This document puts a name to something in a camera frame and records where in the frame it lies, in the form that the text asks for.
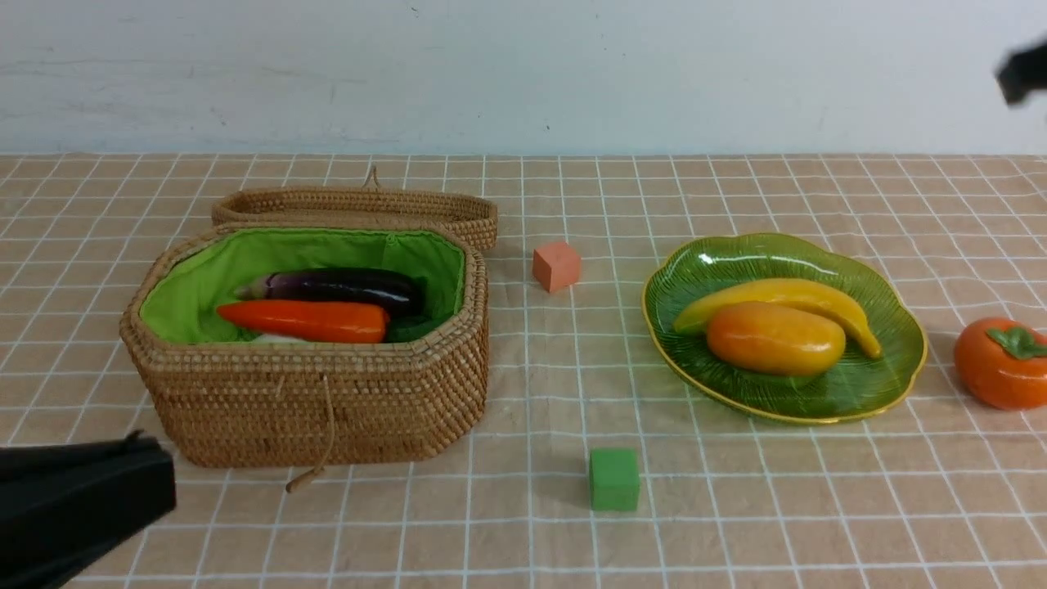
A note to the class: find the purple eggplant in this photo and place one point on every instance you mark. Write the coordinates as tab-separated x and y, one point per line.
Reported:
397	294

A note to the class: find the orange carrot with leaves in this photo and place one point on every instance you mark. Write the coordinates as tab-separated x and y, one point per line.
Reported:
323	322

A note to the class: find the orange yellow mango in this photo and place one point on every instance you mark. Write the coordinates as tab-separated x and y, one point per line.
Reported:
774	339

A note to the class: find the white radish with leaves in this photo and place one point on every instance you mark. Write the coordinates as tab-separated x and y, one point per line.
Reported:
272	338

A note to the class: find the orange persimmon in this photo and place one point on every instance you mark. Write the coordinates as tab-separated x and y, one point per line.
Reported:
1002	363

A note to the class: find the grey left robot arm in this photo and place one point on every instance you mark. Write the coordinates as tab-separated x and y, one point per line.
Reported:
63	507

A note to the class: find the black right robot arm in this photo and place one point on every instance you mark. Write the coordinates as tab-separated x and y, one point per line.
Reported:
1022	73

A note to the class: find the orange cube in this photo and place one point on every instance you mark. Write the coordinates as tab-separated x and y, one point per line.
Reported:
556	266

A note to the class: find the woven rattan basket lid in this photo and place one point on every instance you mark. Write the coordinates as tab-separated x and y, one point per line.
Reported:
472	219

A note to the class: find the yellow banana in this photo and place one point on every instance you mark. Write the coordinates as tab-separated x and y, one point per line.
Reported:
806	295

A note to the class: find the checked beige tablecloth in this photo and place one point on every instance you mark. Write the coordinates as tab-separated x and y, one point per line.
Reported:
940	492

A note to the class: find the green cube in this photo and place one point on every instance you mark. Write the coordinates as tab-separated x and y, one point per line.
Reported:
613	479

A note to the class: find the woven rattan basket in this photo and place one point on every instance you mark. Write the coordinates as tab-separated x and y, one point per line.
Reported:
227	400

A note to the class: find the green glass leaf plate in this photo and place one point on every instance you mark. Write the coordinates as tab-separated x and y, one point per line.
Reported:
856	388

